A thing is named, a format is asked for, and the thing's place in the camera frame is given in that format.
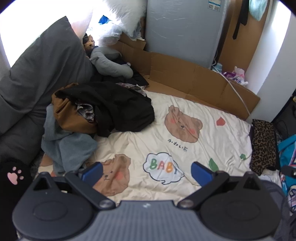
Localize aqua hanging garment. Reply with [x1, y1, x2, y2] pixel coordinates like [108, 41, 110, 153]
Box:
[248, 0, 270, 21]

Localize pink plush toy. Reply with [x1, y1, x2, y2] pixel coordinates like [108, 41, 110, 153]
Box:
[232, 66, 249, 86]

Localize brown garment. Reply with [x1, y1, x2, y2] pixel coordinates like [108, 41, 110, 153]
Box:
[51, 83, 97, 135]

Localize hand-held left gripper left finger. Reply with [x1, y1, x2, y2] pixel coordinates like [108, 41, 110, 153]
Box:
[30, 162, 115, 210]

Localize person's grey trouser leg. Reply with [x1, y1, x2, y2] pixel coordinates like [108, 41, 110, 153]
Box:
[259, 179, 292, 241]

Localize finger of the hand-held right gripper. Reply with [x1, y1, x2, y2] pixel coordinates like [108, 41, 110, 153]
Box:
[281, 165, 296, 178]

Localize black hanging strap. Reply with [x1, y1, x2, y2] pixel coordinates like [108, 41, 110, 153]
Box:
[232, 0, 249, 40]

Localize blue-grey garment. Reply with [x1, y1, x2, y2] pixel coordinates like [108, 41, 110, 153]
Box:
[41, 103, 99, 175]

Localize white plastic bag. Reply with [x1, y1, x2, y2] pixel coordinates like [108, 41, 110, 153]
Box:
[92, 0, 148, 47]

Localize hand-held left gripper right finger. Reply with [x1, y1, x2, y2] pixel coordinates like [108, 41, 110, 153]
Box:
[178, 162, 264, 209]

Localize black bear-print shorts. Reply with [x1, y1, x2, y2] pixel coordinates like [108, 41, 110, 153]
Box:
[54, 81, 155, 138]

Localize upright cardboard panel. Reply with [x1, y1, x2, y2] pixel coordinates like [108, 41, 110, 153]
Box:
[218, 0, 270, 70]

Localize grey refrigerator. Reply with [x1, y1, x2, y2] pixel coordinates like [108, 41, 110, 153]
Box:
[144, 0, 230, 70]

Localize white printed garment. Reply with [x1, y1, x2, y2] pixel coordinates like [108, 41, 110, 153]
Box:
[261, 169, 284, 186]

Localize teal printed jersey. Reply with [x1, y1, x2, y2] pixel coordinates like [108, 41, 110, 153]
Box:
[277, 134, 296, 197]

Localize leopard print garment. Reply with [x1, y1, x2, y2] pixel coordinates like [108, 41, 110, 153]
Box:
[250, 119, 280, 175]

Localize small brown teddy bear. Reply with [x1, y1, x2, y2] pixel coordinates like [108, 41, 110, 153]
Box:
[83, 35, 96, 52]

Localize flattened cardboard sheet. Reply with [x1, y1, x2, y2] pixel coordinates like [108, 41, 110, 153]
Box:
[111, 32, 260, 121]

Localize white cable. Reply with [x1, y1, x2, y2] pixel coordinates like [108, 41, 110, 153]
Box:
[211, 58, 251, 116]

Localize black pink-paw cushion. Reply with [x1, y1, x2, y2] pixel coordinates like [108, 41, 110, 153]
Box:
[0, 158, 33, 209]

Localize grey plush toy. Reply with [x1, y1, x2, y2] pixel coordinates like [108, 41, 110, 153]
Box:
[89, 45, 134, 79]

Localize cream bear-print bed sheet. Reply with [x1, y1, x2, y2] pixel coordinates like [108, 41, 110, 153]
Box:
[35, 89, 282, 204]

